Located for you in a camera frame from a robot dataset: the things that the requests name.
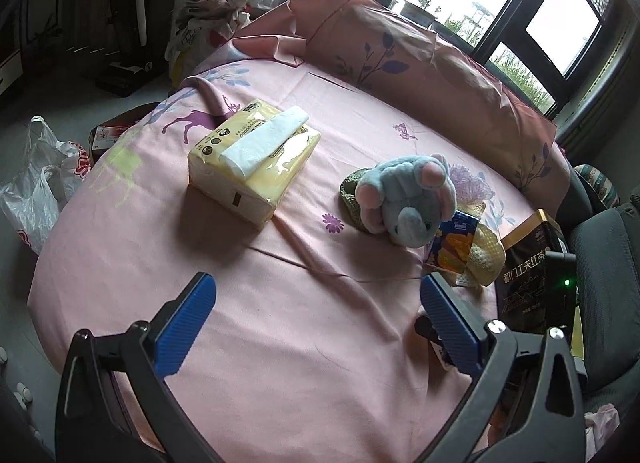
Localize small potted plant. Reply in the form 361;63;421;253
400;0;436;28

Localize pink patterned bed sheet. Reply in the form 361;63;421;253
28;37;565;462

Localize dark grey sofa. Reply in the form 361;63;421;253
555;171;640;417

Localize pile of clothes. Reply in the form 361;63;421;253
165;0;286;88

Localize long pink floral pillow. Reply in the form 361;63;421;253
232;0;570;207

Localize yellow terry towel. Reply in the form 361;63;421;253
454;223;506;287

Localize large yellow tissue pack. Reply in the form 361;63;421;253
188;99;321;229

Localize blue elephant plush toy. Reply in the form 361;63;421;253
355;154;457;249

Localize white plastic bag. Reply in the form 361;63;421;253
1;115;91;253

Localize striped cushion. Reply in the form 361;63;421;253
574;164;620;208

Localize green knitted cloth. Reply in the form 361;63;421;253
338;168;369;233

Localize blue pocket tissue pack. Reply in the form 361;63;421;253
426;210;480;275

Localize red white cardboard box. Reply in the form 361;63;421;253
89;102;158;164

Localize black tea box lid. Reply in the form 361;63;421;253
495;209;577;337

